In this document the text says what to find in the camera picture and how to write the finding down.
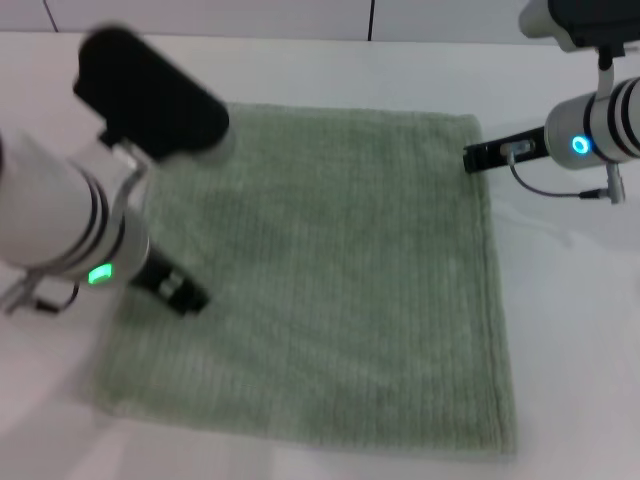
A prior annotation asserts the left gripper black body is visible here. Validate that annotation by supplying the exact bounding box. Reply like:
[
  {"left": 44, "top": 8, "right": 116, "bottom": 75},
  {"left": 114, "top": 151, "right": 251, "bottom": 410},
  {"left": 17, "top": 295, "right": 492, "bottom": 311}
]
[{"left": 128, "top": 245, "right": 211, "bottom": 317}]

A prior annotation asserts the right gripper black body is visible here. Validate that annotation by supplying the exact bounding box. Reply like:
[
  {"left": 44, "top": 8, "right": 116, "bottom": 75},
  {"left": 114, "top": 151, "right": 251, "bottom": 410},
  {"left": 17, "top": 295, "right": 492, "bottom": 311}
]
[{"left": 462, "top": 126, "right": 550, "bottom": 174}]

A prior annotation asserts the green ribbed towel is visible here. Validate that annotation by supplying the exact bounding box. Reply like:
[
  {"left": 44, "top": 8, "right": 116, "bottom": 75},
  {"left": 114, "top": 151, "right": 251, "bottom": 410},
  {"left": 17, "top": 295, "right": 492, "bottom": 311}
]
[{"left": 84, "top": 102, "right": 519, "bottom": 457}]

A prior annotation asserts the right gripper grey cable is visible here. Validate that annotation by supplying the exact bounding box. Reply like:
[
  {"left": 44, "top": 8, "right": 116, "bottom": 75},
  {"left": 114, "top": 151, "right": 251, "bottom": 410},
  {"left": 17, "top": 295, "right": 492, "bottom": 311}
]
[{"left": 501, "top": 142, "right": 627, "bottom": 205}]

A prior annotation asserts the gripper grey cable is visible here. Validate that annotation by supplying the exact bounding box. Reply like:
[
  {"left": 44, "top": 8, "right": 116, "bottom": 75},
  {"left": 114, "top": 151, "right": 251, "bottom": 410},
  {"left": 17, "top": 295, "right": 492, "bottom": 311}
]
[
  {"left": 0, "top": 277, "right": 80, "bottom": 316},
  {"left": 501, "top": 142, "right": 627, "bottom": 205}
]

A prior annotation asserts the left silver camera bracket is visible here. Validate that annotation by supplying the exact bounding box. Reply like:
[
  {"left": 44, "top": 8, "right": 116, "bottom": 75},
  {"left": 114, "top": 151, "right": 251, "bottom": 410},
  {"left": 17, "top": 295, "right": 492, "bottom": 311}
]
[{"left": 110, "top": 143, "right": 150, "bottom": 214}]

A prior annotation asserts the silver camera bracket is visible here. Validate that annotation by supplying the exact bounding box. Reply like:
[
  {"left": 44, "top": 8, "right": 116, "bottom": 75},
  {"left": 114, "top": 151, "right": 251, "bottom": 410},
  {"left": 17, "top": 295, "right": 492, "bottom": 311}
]
[
  {"left": 594, "top": 54, "right": 616, "bottom": 100},
  {"left": 110, "top": 143, "right": 150, "bottom": 214}
]

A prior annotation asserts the left gripper grey cable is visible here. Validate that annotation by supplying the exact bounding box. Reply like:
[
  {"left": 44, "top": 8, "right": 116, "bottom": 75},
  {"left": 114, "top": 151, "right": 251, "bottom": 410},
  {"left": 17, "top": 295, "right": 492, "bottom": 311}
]
[{"left": 0, "top": 277, "right": 80, "bottom": 316}]

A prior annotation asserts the right silver camera bracket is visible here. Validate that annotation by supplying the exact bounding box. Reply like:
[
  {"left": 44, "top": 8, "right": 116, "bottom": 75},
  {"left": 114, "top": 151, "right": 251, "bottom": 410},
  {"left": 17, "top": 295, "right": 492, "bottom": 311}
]
[{"left": 594, "top": 54, "right": 616, "bottom": 100}]

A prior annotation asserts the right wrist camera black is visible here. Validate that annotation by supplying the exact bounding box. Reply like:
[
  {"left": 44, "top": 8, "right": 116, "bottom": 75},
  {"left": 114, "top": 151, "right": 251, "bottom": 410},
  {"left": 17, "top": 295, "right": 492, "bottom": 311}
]
[{"left": 547, "top": 0, "right": 640, "bottom": 60}]

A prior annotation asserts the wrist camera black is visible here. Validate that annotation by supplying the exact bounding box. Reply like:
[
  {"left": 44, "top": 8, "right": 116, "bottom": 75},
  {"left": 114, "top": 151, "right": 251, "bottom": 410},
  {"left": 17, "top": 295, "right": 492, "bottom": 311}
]
[
  {"left": 73, "top": 27, "right": 239, "bottom": 164},
  {"left": 547, "top": 0, "right": 640, "bottom": 60}
]

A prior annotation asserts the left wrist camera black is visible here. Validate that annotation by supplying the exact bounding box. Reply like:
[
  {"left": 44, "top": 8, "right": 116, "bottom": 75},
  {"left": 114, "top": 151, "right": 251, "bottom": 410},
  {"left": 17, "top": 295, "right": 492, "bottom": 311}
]
[{"left": 73, "top": 27, "right": 239, "bottom": 164}]

